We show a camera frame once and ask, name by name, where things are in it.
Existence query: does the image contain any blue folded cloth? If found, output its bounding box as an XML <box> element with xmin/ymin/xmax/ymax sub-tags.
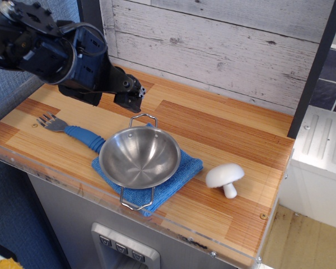
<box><xmin>91</xmin><ymin>149</ymin><xmax>203</xmax><ymax>216</ymax></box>

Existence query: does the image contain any yellow object at corner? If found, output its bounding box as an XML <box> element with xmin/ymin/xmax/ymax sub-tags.
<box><xmin>0</xmin><ymin>258</ymin><xmax>23</xmax><ymax>269</ymax></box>

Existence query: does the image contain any blue handled metal fork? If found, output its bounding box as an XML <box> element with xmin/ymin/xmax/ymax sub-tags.
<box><xmin>36</xmin><ymin>112</ymin><xmax>105</xmax><ymax>153</ymax></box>

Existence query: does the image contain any white toy sink unit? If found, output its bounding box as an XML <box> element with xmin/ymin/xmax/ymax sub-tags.
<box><xmin>279</xmin><ymin>106</ymin><xmax>336</xmax><ymax>227</ymax></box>

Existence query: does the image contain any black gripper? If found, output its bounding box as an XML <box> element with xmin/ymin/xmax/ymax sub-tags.
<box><xmin>58</xmin><ymin>22</ymin><xmax>146</xmax><ymax>113</ymax></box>

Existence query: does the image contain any grey button control panel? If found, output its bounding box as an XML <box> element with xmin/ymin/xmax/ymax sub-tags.
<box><xmin>91</xmin><ymin>222</ymin><xmax>161</xmax><ymax>268</ymax></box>

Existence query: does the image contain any white toy mushroom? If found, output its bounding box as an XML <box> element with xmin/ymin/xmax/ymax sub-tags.
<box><xmin>206</xmin><ymin>163</ymin><xmax>245</xmax><ymax>199</ymax></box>

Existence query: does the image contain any stainless steel wok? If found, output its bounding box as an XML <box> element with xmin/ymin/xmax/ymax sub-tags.
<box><xmin>99</xmin><ymin>113</ymin><xmax>181</xmax><ymax>211</ymax></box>

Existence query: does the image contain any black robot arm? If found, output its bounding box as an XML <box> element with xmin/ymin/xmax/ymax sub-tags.
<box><xmin>0</xmin><ymin>1</ymin><xmax>145</xmax><ymax>113</ymax></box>

